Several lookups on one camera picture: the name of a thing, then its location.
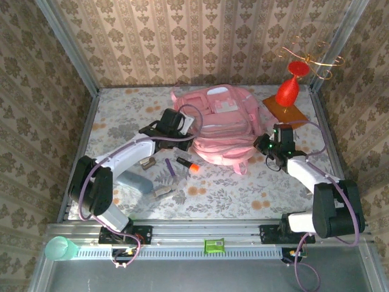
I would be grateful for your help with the black marker orange cap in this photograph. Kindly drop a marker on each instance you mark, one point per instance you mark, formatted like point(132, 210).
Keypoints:
point(194, 167)

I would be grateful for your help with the purple pen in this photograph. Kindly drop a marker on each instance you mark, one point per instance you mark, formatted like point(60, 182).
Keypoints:
point(170, 167)

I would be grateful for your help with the pink student backpack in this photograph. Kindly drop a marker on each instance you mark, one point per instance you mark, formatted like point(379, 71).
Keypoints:
point(225, 137)

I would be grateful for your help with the small beige white stationery item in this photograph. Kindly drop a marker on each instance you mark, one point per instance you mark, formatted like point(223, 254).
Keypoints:
point(164, 192)

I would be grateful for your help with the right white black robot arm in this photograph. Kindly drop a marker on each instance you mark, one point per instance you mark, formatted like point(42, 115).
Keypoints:
point(337, 210)

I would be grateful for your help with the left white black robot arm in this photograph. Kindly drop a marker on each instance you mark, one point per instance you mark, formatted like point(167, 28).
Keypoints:
point(91, 188)

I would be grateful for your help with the small tan cylindrical item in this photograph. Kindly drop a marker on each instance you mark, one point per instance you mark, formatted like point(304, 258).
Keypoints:
point(148, 163)

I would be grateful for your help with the red goblet shaped ornament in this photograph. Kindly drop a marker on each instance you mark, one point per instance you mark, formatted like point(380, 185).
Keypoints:
point(287, 92)

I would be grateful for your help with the floral table cover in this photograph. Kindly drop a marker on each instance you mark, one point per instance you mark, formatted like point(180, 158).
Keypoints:
point(212, 207)

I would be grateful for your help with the green wrapped packet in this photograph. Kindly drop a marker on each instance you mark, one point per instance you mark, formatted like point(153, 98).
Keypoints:
point(214, 245)

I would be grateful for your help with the grey metal panel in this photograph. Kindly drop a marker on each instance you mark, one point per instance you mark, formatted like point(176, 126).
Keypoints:
point(194, 276)

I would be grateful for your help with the teal plastic cup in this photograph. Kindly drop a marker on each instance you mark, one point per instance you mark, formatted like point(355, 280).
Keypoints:
point(57, 248)

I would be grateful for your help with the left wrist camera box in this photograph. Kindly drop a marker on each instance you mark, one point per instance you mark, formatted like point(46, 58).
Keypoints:
point(188, 123)

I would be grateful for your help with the orange wooden base plate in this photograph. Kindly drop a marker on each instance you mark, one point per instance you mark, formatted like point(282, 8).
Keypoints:
point(290, 114)

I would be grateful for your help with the aluminium side rail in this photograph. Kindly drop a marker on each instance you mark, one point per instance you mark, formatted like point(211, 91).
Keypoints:
point(319, 106)
point(85, 127)

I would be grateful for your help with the aluminium mounting rail beam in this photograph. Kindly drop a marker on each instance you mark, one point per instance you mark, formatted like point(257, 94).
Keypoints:
point(197, 231)

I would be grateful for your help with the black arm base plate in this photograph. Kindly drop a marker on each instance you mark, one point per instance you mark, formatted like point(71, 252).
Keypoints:
point(269, 234)
point(146, 234)

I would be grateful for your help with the aluminium frame post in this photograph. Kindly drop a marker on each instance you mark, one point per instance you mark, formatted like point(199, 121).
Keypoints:
point(338, 45)
point(70, 45)

